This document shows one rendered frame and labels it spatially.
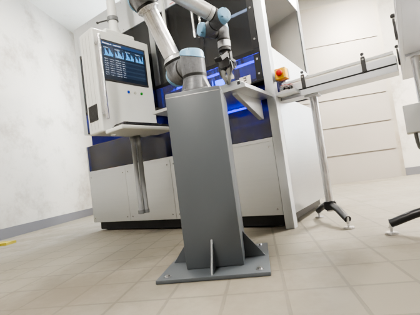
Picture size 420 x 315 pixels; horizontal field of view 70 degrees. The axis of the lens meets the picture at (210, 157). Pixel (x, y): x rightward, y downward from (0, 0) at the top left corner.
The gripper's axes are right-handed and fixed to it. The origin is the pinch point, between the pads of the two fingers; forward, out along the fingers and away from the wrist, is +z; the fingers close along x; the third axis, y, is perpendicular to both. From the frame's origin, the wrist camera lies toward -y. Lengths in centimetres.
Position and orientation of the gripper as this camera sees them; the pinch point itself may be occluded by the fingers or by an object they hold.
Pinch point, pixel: (227, 82)
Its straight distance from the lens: 176.4
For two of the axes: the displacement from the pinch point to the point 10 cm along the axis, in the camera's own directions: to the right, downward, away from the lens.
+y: 5.5, -0.2, 8.3
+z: 1.3, 9.9, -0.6
